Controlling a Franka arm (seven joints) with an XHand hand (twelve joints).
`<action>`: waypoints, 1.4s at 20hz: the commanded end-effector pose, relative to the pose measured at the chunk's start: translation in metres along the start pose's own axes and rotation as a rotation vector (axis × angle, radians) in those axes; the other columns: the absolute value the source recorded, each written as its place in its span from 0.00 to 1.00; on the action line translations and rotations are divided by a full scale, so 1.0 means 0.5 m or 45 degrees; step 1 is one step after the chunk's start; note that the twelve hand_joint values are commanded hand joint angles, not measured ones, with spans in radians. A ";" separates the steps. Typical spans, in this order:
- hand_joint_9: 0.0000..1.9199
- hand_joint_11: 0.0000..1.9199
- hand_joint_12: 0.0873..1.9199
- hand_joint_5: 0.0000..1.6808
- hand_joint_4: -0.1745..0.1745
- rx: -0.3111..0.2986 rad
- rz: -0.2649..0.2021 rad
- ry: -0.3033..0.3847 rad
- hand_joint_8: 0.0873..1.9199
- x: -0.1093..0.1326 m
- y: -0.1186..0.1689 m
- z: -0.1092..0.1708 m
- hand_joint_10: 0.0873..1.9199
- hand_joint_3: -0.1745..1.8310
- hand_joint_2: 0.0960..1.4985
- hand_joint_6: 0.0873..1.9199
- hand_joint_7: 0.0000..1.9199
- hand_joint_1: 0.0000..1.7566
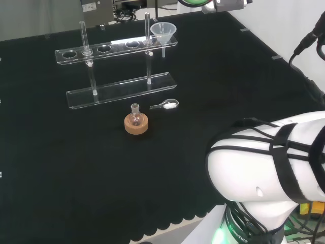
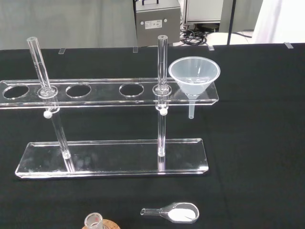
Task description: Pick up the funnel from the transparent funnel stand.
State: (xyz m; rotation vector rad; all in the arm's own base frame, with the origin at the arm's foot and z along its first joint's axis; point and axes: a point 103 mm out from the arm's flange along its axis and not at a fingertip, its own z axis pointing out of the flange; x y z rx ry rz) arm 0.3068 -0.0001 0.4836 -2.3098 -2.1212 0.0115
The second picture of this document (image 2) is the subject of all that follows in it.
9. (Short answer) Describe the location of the clear acrylic funnel stand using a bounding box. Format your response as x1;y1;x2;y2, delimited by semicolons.
0;36;219;181

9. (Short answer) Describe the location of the glass weighing funnel with powder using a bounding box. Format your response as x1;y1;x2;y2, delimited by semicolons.
140;202;200;224

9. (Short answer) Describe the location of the grey metal box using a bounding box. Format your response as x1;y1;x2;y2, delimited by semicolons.
132;0;184;48

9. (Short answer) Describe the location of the black bench cloth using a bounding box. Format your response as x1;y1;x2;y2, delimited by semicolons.
0;42;305;229

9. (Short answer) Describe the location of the grey cabinet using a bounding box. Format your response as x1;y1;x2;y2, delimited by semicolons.
183;0;224;24

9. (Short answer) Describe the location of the black upright pole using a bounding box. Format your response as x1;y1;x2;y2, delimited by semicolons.
226;0;237;45

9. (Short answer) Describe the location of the round-bottom glass flask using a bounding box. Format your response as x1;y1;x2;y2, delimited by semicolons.
84;212;104;229

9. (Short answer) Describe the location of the white curtain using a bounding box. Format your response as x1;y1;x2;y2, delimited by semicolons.
252;0;305;45

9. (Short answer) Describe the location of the black cable bundle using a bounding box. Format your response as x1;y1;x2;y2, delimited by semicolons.
180;22;220;46

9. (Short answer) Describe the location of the cork ring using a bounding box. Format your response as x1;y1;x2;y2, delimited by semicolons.
82;219;120;229

